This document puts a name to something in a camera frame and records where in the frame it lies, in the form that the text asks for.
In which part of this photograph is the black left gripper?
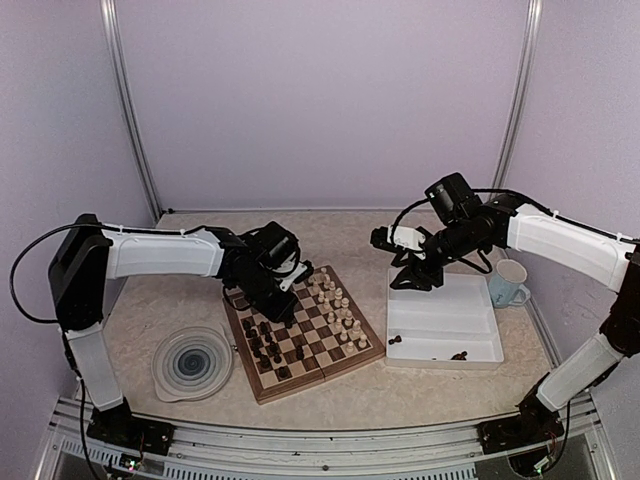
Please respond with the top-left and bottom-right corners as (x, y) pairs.
(234, 268), (299, 324)

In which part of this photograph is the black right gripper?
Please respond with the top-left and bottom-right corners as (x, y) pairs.
(391, 216), (487, 290)

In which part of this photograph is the dark chess piece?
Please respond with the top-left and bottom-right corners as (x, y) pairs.
(242, 319), (256, 338)

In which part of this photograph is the wooden chess board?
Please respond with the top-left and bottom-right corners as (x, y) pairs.
(224, 275), (386, 405)

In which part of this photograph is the dark piece back rank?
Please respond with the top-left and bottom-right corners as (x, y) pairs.
(259, 356), (272, 372)

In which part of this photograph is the white plastic tray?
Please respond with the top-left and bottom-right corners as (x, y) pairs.
(385, 273), (504, 370)

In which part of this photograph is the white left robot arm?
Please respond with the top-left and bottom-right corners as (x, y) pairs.
(48, 213), (313, 445)

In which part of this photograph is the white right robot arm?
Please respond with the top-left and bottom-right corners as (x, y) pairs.
(371, 173), (639, 444)

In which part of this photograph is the white chess pieces row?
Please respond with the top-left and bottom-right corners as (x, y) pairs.
(296, 266), (372, 362)

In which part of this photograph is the light blue mug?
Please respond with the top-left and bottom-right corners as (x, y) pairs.
(488, 259), (531, 309)

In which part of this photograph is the collapsible silicone bowl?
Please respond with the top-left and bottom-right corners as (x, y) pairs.
(151, 326), (233, 403)

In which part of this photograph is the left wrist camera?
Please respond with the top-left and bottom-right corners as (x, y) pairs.
(275, 260), (314, 291)

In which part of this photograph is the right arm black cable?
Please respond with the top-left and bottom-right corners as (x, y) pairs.
(389, 187), (636, 276)

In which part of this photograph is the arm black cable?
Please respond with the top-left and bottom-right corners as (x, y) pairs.
(9, 222), (211, 324)
(389, 187), (636, 276)

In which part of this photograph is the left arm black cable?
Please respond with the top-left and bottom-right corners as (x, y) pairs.
(9, 222), (211, 324)

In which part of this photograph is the right aluminium frame post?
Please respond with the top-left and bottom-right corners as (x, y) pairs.
(488, 0), (544, 197)

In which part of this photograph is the aluminium frame post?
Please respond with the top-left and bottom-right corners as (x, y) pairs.
(488, 0), (544, 197)
(99, 0), (163, 222)

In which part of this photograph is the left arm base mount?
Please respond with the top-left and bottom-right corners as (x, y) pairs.
(87, 399), (175, 456)

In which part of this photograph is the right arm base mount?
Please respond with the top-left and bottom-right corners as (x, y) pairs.
(476, 391), (571, 479)

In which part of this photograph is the front aluminium rail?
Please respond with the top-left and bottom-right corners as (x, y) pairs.
(29, 394), (616, 480)

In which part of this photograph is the left aluminium frame post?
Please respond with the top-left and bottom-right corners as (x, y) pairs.
(99, 0), (163, 222)

